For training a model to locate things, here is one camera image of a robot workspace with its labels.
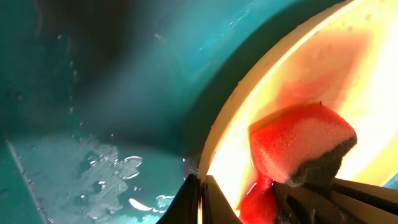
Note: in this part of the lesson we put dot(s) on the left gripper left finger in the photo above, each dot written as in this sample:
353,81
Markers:
184,206

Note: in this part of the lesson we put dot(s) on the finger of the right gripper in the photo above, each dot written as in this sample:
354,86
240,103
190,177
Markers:
343,202

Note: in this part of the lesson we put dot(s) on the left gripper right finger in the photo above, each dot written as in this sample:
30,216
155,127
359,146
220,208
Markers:
215,207

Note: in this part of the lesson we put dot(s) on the red black sponge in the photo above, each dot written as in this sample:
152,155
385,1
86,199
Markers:
303,146

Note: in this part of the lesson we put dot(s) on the yellow plate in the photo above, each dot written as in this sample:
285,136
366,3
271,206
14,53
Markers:
344,57

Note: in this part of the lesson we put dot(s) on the teal plastic tray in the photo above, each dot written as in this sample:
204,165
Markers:
106,105

